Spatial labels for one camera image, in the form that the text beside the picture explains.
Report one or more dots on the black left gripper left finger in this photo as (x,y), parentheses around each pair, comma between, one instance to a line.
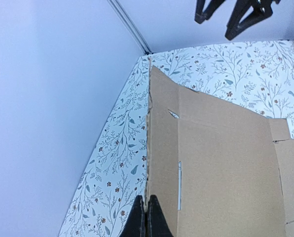
(135,224)

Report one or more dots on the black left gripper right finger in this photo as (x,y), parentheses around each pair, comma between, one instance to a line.
(156,222)

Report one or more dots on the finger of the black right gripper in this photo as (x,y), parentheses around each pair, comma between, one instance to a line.
(202,14)
(247,13)

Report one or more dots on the brown cardboard box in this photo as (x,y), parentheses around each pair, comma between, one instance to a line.
(217,169)

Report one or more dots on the floral patterned table mat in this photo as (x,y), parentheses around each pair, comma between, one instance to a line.
(257,75)

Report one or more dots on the left aluminium corner post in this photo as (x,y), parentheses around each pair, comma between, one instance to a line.
(130,26)

